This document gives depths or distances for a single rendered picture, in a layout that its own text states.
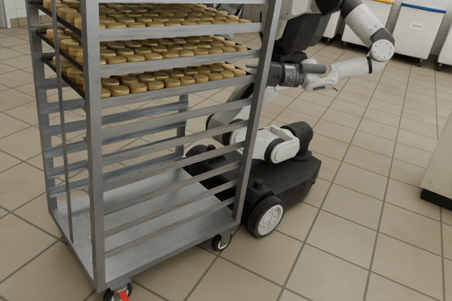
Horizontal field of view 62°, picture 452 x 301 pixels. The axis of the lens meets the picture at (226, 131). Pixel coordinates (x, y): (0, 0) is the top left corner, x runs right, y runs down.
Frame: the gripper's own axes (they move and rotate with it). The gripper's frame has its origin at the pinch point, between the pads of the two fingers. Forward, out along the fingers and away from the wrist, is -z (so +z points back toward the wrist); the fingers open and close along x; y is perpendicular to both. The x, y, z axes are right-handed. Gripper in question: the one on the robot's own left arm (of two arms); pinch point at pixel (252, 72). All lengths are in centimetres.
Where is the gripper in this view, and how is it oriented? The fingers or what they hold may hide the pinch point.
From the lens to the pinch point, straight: 140.0
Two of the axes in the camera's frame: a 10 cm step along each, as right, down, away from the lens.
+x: 1.3, -8.8, -4.5
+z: 9.8, 0.3, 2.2
